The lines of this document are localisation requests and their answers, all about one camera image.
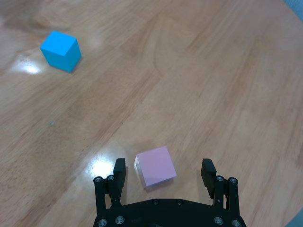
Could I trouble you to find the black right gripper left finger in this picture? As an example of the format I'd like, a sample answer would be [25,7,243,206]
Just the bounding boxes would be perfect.
[93,157,127,211]

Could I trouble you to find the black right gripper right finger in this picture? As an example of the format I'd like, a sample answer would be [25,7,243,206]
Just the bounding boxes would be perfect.
[200,158,239,211]

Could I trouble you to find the pink cube block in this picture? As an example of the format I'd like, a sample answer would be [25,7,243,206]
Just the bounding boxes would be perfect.
[134,145,178,191]

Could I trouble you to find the light blue cube block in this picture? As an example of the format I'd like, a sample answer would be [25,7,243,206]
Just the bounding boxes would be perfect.
[39,30,82,73]

